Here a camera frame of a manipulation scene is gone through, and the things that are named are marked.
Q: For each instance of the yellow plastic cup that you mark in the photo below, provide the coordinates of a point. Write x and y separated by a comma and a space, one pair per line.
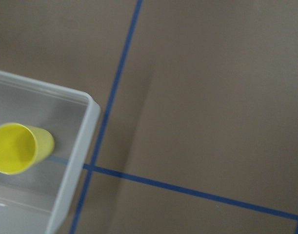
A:
23, 146

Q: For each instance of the clear plastic storage box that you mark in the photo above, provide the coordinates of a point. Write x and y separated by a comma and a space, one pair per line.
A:
37, 200

